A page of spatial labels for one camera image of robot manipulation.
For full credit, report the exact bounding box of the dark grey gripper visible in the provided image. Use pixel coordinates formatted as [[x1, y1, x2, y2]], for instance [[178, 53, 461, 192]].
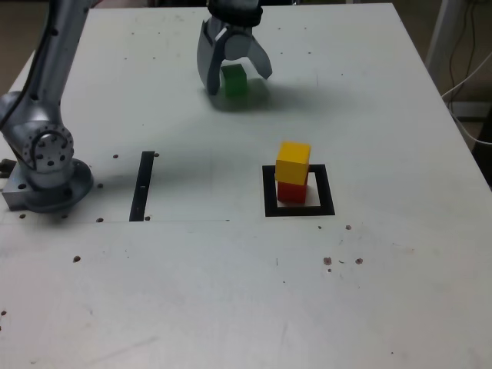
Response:
[[196, 19, 274, 97]]

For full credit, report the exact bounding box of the green cube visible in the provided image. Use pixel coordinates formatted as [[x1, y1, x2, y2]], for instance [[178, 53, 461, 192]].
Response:
[[221, 64, 248, 98]]

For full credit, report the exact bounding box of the yellow cube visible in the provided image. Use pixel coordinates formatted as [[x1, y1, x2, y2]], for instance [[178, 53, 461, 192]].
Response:
[[274, 141, 311, 186]]

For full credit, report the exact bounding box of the red cube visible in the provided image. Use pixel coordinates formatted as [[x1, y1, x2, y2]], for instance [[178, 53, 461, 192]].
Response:
[[276, 180, 308, 204]]

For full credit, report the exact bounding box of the black tape square outline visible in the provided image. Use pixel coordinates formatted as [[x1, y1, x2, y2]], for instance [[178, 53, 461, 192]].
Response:
[[261, 164, 336, 218]]

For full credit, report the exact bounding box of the black tape strip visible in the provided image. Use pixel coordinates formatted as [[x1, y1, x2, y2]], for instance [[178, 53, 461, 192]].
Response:
[[128, 151, 155, 222]]

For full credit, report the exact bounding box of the white metal post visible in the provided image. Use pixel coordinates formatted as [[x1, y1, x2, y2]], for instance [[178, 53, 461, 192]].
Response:
[[424, 0, 470, 72]]

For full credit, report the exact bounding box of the white cable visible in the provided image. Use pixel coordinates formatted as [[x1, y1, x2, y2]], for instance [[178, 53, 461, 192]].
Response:
[[450, 109, 492, 145], [440, 48, 492, 99]]

